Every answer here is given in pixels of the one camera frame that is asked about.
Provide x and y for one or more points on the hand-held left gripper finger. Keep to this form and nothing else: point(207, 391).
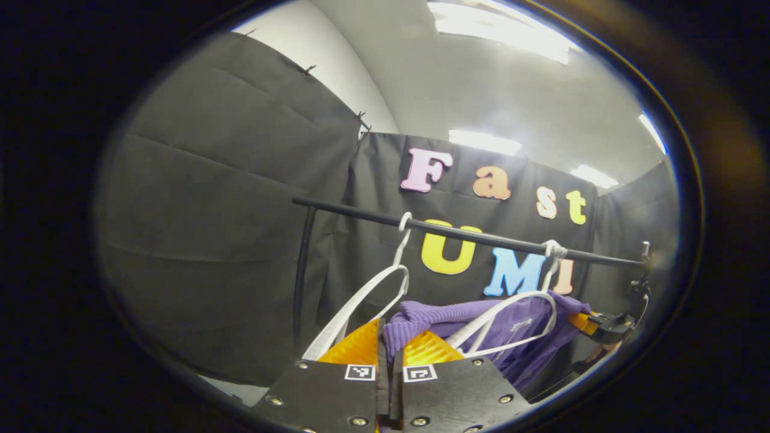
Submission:
point(383, 361)
point(397, 391)

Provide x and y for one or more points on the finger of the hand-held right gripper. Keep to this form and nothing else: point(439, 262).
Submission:
point(610, 328)

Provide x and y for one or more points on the purple jacket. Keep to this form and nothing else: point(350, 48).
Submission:
point(433, 316)

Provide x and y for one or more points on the white plastic clothes hanger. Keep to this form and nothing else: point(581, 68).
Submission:
point(344, 316)
point(553, 248)

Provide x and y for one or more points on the black metal clothes rack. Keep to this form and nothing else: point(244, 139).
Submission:
point(361, 214)

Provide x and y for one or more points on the ceiling light panel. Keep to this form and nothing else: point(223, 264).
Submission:
point(653, 133)
point(484, 142)
point(499, 30)
point(592, 176)

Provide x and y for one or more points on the black backdrop cloth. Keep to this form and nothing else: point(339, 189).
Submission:
point(210, 210)

